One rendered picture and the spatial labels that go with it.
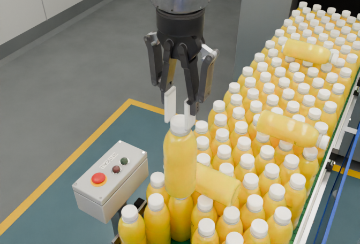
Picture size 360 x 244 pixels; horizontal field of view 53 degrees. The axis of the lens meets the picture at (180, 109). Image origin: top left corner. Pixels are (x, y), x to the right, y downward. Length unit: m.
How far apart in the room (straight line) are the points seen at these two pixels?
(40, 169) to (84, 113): 0.62
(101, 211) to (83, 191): 0.07
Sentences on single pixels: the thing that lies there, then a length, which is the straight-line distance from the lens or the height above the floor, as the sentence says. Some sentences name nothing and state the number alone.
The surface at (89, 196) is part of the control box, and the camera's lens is 0.97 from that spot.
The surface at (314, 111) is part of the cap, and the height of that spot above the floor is 1.10.
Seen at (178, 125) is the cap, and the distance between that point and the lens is 0.68.
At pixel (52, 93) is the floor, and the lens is 3.30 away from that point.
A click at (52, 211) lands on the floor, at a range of 2.38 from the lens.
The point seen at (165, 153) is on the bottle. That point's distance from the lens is 0.73.
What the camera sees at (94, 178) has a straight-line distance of 0.98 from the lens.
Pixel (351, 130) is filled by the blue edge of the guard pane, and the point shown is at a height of 0.92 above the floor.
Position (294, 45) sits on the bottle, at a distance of 1.48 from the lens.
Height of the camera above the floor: 1.84
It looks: 39 degrees down
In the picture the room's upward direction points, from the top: straight up
